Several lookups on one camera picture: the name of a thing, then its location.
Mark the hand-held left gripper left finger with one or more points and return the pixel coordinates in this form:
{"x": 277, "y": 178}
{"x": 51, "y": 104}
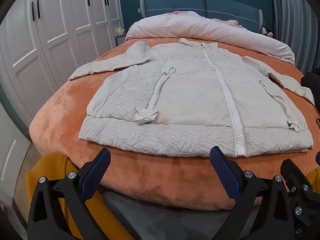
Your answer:
{"x": 96, "y": 172}

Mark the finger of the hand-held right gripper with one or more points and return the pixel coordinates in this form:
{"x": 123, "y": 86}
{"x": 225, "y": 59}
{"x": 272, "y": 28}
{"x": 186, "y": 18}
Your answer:
{"x": 303, "y": 197}
{"x": 318, "y": 158}

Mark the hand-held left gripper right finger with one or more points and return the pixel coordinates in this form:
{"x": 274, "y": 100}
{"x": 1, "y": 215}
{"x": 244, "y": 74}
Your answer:
{"x": 223, "y": 172}

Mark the white quilted zip jacket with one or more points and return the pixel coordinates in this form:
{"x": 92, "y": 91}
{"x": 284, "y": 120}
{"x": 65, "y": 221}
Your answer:
{"x": 190, "y": 92}

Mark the person's yellow sweater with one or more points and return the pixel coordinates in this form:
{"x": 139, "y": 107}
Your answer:
{"x": 60, "y": 195}

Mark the orange blanket-covered bed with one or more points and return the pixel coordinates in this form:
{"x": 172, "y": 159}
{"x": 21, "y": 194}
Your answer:
{"x": 150, "y": 177}

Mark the dark cloth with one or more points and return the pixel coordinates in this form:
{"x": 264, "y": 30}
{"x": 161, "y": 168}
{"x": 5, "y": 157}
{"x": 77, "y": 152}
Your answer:
{"x": 311, "y": 80}

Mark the white panel door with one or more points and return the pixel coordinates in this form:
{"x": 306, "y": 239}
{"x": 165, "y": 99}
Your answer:
{"x": 12, "y": 160}

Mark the dark nightstand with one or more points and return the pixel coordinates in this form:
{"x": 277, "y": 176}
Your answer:
{"x": 120, "y": 40}

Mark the small plush toy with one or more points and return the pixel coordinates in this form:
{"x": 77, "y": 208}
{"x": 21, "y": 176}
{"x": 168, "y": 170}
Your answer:
{"x": 267, "y": 32}

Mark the grey pleated curtain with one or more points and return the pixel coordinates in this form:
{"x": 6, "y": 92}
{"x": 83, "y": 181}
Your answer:
{"x": 295, "y": 22}

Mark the yellow tissue box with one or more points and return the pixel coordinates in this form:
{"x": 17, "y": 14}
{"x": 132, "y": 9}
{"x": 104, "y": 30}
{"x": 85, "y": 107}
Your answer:
{"x": 120, "y": 31}

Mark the pale pink duvet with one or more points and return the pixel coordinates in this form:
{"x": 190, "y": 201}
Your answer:
{"x": 212, "y": 27}

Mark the white panelled wardrobe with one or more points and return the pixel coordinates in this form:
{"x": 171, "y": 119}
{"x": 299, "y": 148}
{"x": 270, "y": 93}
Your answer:
{"x": 57, "y": 30}

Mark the blue upholstered headboard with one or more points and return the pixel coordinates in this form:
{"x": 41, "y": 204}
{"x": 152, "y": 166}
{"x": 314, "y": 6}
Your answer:
{"x": 200, "y": 5}

